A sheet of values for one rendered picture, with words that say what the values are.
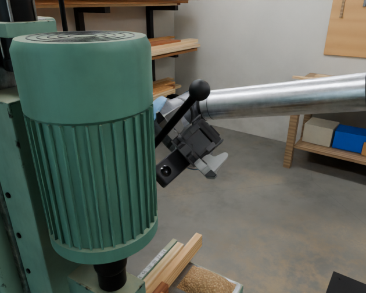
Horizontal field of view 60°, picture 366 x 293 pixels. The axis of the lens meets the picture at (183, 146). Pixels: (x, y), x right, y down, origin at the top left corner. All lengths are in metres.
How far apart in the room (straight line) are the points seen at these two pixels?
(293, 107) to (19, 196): 0.62
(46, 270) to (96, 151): 0.30
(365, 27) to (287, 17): 0.74
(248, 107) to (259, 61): 3.07
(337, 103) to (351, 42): 2.83
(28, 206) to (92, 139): 0.21
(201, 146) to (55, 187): 0.30
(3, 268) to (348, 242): 2.27
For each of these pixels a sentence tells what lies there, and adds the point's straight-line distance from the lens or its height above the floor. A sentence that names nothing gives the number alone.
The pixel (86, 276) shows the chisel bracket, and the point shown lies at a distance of 0.68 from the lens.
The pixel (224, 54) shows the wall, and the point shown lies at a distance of 4.10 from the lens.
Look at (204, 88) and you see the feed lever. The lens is 0.51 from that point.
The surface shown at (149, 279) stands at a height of 0.95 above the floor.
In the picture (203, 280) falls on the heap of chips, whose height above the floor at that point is 0.93.
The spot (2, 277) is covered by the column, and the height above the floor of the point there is 1.08.
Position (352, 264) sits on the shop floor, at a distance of 2.45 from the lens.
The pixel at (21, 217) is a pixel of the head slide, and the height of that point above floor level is 1.21.
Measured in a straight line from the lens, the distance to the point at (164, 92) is 3.63.
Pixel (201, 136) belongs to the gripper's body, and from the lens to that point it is 0.64.
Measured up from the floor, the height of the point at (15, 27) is 1.51.
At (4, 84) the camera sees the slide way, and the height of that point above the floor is 1.43.
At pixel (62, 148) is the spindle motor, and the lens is 0.41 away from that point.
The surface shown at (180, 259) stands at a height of 0.94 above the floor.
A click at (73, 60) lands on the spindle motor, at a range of 0.37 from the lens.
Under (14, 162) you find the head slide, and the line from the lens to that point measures 0.55.
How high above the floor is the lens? 1.55
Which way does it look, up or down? 24 degrees down
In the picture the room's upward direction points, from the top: straight up
